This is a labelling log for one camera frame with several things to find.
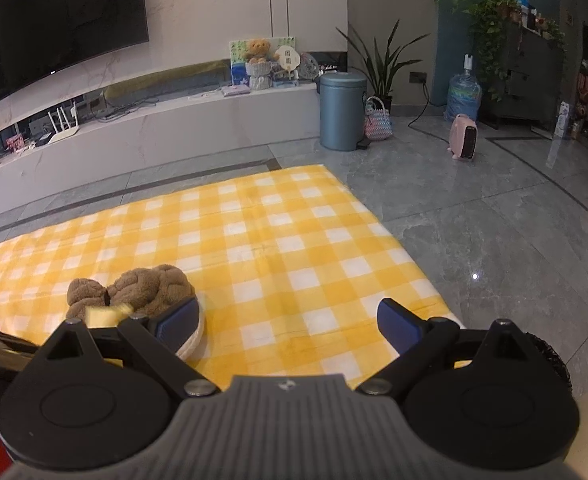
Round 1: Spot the beige round pad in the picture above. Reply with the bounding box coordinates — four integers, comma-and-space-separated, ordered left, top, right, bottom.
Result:
175, 296, 206, 361

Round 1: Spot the brown plush scrunchie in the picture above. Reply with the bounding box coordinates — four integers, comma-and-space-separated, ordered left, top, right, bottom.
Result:
66, 264, 195, 321

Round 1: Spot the yellow checkered tablecloth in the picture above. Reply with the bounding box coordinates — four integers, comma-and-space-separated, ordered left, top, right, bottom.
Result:
0, 166, 449, 387

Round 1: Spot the white marble tv console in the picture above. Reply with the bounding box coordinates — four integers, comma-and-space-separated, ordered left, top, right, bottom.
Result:
0, 84, 320, 214

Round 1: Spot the pink space heater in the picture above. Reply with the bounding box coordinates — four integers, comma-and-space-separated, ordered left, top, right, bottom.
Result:
448, 114, 478, 160

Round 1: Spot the pastel woven basket bag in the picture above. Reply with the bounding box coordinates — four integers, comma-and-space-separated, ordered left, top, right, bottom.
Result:
364, 96, 393, 141

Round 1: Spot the white wifi router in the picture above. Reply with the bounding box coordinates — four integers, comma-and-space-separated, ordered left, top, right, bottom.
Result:
47, 101, 80, 143

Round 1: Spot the blue water jug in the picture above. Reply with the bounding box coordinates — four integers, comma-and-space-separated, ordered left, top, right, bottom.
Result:
444, 54, 483, 122

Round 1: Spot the blue metal trash can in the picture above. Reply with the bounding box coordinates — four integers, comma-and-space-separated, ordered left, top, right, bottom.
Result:
317, 72, 367, 152

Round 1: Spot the dark cabinet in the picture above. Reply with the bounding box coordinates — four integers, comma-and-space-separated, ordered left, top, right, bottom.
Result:
488, 23, 564, 126

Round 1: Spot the green illustrated poster board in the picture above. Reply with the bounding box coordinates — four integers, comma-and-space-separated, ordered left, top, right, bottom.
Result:
229, 36, 299, 90

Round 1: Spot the snake plant in pot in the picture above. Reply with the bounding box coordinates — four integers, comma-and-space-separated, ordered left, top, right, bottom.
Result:
336, 20, 428, 112

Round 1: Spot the teddy bear figurine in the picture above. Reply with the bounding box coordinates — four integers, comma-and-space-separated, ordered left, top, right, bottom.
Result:
244, 38, 276, 64

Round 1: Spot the round paper fan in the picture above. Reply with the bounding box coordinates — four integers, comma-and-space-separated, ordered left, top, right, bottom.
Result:
274, 44, 301, 80

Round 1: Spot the trailing pothos plant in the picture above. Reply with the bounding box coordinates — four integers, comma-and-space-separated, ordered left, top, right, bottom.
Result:
452, 0, 521, 102

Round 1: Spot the black wall television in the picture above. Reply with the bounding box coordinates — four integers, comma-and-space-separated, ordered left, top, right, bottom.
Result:
0, 0, 149, 101

